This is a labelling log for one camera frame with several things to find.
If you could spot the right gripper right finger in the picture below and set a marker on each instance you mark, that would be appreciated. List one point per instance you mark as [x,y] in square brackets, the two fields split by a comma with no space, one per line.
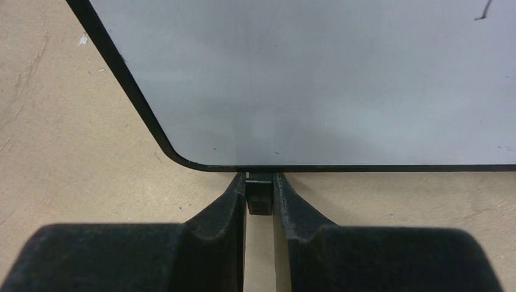
[313,253]

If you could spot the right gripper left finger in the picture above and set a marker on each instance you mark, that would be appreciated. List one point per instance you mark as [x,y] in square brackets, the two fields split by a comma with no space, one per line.
[205,253]

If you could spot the black framed whiteboard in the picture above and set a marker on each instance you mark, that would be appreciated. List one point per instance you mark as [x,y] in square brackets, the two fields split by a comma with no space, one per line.
[316,86]

